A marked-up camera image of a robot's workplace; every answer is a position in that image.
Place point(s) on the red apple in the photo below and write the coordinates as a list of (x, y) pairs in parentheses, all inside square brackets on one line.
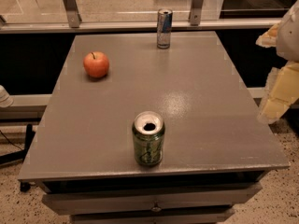
[(96, 64)]

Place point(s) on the white object at left edge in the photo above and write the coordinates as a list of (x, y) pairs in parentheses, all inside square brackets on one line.
[(5, 99)]

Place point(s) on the right metal railing bracket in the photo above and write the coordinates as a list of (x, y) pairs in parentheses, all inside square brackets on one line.
[(195, 12)]

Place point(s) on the green soda can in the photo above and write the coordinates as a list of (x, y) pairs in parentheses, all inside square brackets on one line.
[(148, 137)]

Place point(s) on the silver blue energy drink can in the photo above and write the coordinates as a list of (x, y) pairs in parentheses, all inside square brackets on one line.
[(164, 27)]

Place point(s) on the black stand base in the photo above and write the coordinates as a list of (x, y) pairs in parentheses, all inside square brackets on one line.
[(21, 154)]

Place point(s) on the metal drawer knob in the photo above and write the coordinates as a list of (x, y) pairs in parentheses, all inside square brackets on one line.
[(156, 208)]

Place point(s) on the grey drawer cabinet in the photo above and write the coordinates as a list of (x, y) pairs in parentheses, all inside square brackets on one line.
[(184, 199)]

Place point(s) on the metal railing bracket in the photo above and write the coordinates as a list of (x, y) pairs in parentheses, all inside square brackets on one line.
[(195, 12), (73, 17)]

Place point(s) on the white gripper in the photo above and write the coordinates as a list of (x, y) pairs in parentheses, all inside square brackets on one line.
[(290, 36)]

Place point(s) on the left metal railing bracket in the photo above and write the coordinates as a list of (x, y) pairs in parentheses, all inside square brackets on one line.
[(73, 17)]

